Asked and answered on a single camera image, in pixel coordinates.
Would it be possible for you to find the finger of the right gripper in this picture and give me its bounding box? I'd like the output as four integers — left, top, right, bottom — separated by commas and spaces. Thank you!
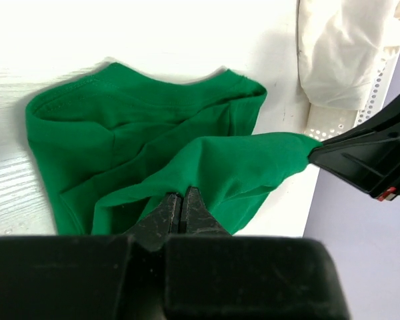
323, 94, 400, 145
309, 138, 400, 201

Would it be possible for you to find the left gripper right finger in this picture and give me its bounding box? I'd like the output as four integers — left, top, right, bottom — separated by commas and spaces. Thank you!
181, 187, 229, 235

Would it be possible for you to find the white perforated plastic basket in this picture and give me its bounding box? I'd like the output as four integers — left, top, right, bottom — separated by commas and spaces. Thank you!
304, 49, 400, 141

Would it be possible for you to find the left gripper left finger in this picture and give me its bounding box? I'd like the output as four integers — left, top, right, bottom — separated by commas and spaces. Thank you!
128, 193, 182, 252

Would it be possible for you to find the cream white t shirt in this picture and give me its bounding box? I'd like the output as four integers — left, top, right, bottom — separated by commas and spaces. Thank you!
297, 1, 400, 110

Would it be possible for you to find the green t shirt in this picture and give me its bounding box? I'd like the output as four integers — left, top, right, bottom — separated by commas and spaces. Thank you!
25, 63, 321, 235

